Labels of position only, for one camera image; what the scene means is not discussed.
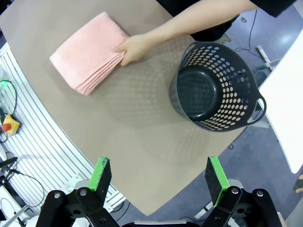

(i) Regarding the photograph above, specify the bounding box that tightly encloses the yellow emergency stop button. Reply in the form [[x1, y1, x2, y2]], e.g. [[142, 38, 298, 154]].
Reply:
[[1, 113, 21, 137]]

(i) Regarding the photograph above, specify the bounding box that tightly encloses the person's left hand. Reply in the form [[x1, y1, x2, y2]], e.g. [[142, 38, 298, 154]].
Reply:
[[115, 34, 152, 67]]

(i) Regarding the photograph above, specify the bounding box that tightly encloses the dark grey perforated basket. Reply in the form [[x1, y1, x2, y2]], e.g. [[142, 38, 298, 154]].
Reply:
[[169, 41, 267, 133]]

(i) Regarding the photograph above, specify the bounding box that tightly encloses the person's black t-shirt torso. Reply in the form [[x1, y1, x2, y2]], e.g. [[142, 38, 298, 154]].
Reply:
[[156, 0, 303, 44]]

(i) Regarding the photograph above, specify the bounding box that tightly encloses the large white table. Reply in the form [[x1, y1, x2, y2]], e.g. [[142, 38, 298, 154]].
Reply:
[[258, 30, 303, 175]]

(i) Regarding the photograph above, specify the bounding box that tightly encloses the white aluminium rail frame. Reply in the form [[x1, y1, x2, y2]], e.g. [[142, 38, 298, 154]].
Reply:
[[0, 42, 126, 211]]

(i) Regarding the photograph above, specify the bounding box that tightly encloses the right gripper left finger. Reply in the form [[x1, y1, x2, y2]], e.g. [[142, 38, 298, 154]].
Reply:
[[39, 156, 119, 227]]

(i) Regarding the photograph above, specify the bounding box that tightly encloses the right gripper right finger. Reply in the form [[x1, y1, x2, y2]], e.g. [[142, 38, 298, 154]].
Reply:
[[205, 156, 282, 227]]

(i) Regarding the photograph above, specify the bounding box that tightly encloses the person's left forearm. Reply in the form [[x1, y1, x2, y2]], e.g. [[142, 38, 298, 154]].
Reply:
[[142, 0, 259, 52]]

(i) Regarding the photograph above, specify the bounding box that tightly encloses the pink herringbone towel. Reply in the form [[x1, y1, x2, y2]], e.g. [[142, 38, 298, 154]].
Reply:
[[49, 11, 131, 96]]

